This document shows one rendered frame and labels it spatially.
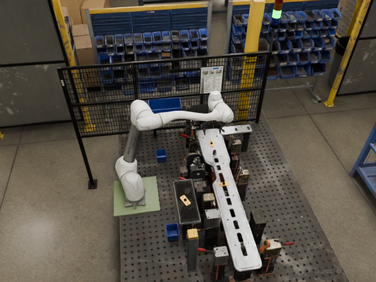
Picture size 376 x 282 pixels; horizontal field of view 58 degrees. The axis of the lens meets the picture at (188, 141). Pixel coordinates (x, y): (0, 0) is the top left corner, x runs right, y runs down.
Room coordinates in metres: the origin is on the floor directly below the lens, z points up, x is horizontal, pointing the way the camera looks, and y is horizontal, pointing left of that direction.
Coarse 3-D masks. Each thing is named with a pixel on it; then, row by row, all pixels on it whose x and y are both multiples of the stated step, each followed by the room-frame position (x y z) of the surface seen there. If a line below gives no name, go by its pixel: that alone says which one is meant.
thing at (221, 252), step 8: (216, 248) 1.14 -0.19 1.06; (224, 248) 1.14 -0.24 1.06; (216, 256) 1.08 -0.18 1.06; (224, 256) 1.09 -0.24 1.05; (216, 264) 1.08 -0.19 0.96; (224, 264) 1.09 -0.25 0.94; (216, 272) 1.09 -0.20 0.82; (224, 272) 1.09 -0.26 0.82; (216, 280) 1.08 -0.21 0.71; (224, 280) 1.09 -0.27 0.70
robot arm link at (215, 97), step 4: (212, 92) 2.19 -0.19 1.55; (216, 92) 2.18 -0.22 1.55; (212, 96) 2.15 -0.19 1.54; (216, 96) 2.15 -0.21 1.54; (220, 96) 2.16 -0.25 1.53; (208, 100) 2.18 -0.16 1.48; (212, 100) 2.14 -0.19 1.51; (216, 100) 2.14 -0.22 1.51; (220, 100) 2.14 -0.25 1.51; (208, 104) 2.17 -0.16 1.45; (212, 104) 2.12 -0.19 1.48; (216, 104) 2.10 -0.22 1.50; (212, 108) 2.12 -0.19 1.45
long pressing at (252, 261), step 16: (208, 144) 2.18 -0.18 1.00; (224, 144) 2.18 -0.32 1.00; (208, 160) 1.99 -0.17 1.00; (224, 160) 1.99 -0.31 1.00; (224, 176) 1.81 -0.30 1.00; (224, 208) 1.50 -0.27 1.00; (240, 208) 1.50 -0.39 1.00; (224, 224) 1.36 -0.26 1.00; (240, 224) 1.36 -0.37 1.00; (240, 256) 1.12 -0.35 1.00; (256, 256) 1.12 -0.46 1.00
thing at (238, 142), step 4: (236, 140) 2.18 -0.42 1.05; (240, 140) 2.19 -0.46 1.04; (232, 144) 2.14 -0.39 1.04; (236, 144) 2.14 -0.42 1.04; (240, 144) 2.14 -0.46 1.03; (232, 148) 2.13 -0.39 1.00; (236, 148) 2.14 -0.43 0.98; (240, 148) 2.15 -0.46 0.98; (232, 152) 2.14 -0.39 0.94; (236, 152) 2.14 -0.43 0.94; (232, 156) 2.14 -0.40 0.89
